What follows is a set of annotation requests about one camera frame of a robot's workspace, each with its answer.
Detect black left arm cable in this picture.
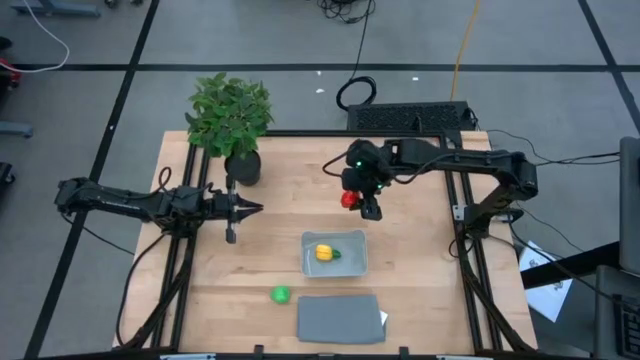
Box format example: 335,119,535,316
156,166,173,195

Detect grey cabinet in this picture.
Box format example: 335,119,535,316
618,135,640,275

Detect black beam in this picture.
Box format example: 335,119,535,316
519,240,621,290

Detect white floor cable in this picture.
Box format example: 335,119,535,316
14,0,71,75

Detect grey plastic tupperware container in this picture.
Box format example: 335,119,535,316
300,229,370,279

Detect black aluminium table frame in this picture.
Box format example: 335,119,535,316
114,128,537,360

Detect black coiled floor cable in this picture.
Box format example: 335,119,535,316
335,0,377,112

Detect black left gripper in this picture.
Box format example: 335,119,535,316
202,174,264,245

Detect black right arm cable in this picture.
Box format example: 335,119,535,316
321,151,351,180

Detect grey stand foot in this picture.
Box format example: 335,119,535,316
0,121,35,139

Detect black plant pot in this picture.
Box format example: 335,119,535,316
223,149,263,187

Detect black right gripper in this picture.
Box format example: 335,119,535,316
341,167,386,222

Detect black base power cable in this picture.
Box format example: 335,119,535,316
115,232,169,349

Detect yellow floor cable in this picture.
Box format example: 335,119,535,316
448,0,482,103

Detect grey machine housing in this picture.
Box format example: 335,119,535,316
593,264,640,360

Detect grey tupperware lid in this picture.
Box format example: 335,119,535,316
296,293,387,345

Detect black cable tangle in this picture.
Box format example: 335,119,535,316
316,0,376,25

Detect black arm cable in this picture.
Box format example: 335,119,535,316
156,166,173,195
321,151,351,180

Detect yellow toy bell pepper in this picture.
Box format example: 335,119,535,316
314,243,343,263

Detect white printed paper sheet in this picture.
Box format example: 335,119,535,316
518,240,574,324

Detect grey stand base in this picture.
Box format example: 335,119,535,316
8,0,101,20

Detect thin black cables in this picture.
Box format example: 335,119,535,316
487,128,621,171

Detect green leafy plant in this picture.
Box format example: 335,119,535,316
183,72,275,160

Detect red object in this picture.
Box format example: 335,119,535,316
0,58,22,84

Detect black keyboard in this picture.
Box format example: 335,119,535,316
346,101,476,134

